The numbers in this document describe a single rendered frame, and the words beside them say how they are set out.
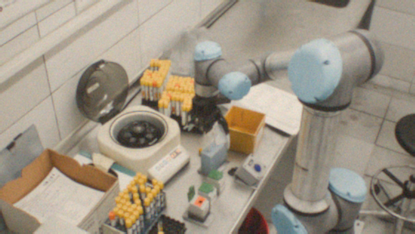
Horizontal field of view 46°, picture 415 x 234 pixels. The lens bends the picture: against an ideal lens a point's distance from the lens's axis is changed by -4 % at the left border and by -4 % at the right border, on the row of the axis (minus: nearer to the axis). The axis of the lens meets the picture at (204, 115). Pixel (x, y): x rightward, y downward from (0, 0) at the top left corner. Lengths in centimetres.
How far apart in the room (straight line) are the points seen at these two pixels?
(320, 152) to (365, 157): 213
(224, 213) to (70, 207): 48
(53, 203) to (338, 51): 99
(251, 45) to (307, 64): 143
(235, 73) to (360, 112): 233
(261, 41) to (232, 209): 106
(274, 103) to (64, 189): 89
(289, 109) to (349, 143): 135
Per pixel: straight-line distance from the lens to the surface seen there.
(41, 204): 160
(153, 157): 164
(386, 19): 367
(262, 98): 204
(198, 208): 152
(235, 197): 165
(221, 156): 171
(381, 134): 344
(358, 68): 103
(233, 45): 240
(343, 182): 132
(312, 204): 120
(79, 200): 159
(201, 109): 149
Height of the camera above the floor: 209
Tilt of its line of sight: 38 degrees down
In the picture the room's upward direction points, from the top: 1 degrees clockwise
